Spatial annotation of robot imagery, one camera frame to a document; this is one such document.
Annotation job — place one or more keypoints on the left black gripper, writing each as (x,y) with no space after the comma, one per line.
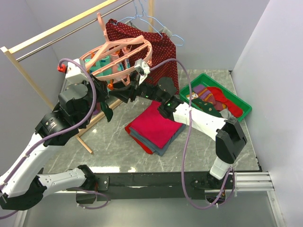
(102,87)

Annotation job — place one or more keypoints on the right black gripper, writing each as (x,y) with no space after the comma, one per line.
(130,92)

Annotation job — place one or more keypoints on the dark green dotted sock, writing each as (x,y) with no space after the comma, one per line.
(108,112)

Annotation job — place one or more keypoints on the pink round clip hanger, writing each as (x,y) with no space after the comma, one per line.
(109,47)

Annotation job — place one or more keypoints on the purple orange striped sock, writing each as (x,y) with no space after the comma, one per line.
(204,94)

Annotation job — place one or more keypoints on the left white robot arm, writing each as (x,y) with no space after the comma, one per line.
(23,186)

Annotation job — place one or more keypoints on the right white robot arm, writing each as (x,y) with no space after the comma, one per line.
(227,133)

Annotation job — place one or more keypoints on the maroon purple hanging sock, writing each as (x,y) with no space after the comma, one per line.
(96,111)

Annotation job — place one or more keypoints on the white blue hanging sock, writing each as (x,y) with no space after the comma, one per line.
(121,65)

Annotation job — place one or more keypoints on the red folded towel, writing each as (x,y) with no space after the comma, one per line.
(144,147)

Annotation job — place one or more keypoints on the dark red dotted cloth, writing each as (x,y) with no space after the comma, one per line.
(162,49)

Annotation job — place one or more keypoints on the grey folded towel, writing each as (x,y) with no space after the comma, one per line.
(152,146)

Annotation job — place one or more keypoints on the snowman pattern sock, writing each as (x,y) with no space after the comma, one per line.
(194,96)

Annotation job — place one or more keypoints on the metal hanging rod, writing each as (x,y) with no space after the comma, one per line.
(69,33)

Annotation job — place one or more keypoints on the green plastic tray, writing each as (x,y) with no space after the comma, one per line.
(207,81)

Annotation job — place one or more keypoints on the grey sock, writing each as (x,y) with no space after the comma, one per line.
(226,114)

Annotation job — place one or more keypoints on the black base beam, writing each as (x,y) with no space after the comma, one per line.
(118,186)

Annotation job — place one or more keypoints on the red sock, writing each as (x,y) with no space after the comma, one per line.
(219,96)

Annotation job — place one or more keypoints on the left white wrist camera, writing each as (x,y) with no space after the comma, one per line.
(75,70)

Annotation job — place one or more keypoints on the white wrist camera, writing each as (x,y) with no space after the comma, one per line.
(142,69)
(75,70)

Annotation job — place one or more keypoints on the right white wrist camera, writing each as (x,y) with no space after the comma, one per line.
(142,69)

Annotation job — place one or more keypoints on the blue wire hanger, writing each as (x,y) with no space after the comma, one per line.
(144,11)

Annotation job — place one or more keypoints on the wooden clothes rack frame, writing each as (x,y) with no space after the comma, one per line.
(21,107)

